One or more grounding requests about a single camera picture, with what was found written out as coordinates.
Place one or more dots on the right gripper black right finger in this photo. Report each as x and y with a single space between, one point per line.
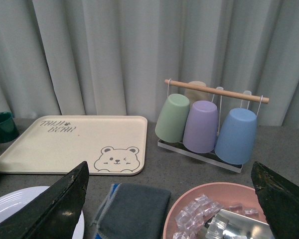
279 200

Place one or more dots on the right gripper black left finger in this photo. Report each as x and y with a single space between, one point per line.
54 213

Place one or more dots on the white round plate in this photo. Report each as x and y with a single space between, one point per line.
15 201

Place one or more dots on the metal ice scoop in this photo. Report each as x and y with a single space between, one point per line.
229 225

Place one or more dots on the grey folded cloth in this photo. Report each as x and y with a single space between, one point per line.
132 211

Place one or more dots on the blue plastic cup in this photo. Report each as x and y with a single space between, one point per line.
237 135

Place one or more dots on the cream bear serving tray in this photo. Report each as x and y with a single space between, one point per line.
111 145

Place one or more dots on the pink bowl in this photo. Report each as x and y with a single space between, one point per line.
225 193

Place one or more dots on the clear ice cubes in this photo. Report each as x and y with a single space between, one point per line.
196 213

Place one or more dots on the dark green mug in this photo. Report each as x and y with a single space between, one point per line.
8 129

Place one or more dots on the purple plastic cup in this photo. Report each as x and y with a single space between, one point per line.
201 127

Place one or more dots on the green plastic cup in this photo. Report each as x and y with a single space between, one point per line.
172 118

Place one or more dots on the beige plastic cup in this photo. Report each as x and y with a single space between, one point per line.
194 95

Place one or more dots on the grey-white curtain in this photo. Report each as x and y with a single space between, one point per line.
111 57

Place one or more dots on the white cup rack wooden handle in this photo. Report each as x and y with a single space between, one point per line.
210 157

